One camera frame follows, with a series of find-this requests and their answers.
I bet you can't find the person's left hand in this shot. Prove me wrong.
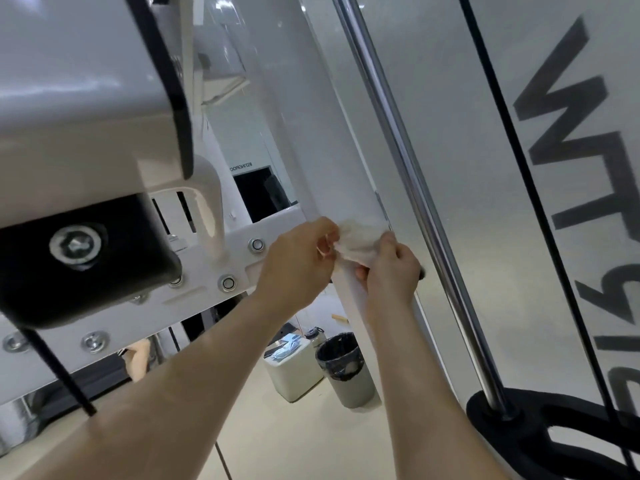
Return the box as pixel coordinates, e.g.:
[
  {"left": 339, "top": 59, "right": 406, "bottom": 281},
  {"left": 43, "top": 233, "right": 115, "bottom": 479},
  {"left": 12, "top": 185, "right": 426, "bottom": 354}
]
[{"left": 255, "top": 217, "right": 343, "bottom": 317}]

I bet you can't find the person's right hand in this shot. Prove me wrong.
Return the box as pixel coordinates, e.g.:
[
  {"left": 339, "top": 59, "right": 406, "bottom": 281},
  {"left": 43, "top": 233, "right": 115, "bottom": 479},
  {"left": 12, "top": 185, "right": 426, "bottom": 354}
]
[{"left": 355, "top": 231, "right": 423, "bottom": 317}]

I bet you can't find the white cleaning wipe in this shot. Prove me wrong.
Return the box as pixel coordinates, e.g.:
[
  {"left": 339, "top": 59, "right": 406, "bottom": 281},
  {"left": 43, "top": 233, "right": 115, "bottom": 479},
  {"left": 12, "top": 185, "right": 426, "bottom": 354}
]
[{"left": 332, "top": 219, "right": 389, "bottom": 271}]

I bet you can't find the blue dotted wet wipes packet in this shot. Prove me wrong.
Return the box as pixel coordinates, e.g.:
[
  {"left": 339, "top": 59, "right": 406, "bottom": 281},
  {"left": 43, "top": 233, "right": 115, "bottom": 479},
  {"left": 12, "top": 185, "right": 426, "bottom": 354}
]
[{"left": 272, "top": 339, "right": 301, "bottom": 361}]

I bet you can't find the white gym machine frame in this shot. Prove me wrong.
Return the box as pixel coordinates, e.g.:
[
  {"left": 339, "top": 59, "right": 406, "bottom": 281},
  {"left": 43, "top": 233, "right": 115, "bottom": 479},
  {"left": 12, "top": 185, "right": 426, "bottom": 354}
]
[{"left": 0, "top": 0, "right": 640, "bottom": 480}]

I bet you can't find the person's right forearm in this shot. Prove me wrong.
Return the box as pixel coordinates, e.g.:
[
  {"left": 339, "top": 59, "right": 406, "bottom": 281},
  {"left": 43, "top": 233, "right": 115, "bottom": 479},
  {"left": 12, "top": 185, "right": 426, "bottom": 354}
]
[{"left": 365, "top": 299, "right": 506, "bottom": 480}]

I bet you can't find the person's left forearm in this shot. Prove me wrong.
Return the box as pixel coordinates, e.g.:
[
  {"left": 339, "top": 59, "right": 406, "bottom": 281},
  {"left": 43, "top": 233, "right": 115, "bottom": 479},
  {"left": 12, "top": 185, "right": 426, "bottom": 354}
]
[{"left": 19, "top": 294, "right": 281, "bottom": 480}]

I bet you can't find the cream white storage box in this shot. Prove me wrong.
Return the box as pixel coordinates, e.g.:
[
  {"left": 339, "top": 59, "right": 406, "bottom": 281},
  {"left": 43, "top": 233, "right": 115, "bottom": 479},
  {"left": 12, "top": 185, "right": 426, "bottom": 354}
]
[{"left": 263, "top": 337, "right": 325, "bottom": 403}]

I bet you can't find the trash bin with black bag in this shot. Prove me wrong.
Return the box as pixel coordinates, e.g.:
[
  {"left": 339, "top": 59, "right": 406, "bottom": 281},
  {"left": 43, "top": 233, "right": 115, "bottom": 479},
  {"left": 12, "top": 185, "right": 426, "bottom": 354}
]
[{"left": 315, "top": 332, "right": 377, "bottom": 409}]

